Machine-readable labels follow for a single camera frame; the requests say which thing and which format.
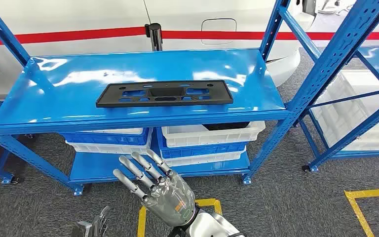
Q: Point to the white fuel filler flap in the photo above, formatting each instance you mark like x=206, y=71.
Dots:
x=219, y=24

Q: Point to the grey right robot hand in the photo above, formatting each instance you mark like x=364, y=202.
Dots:
x=173, y=199

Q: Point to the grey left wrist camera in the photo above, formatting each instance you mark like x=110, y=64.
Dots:
x=83, y=230

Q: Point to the black plastic spare part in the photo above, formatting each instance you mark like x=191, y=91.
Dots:
x=225, y=126

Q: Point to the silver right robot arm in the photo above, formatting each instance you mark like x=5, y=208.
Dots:
x=215, y=225

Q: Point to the black stanchion post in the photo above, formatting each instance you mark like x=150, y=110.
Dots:
x=155, y=36

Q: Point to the red barrier belt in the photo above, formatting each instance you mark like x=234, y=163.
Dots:
x=62, y=34
x=241, y=35

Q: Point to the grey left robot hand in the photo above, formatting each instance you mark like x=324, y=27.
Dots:
x=99, y=225

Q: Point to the black plastic bracket part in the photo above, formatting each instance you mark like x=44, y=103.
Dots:
x=109, y=98

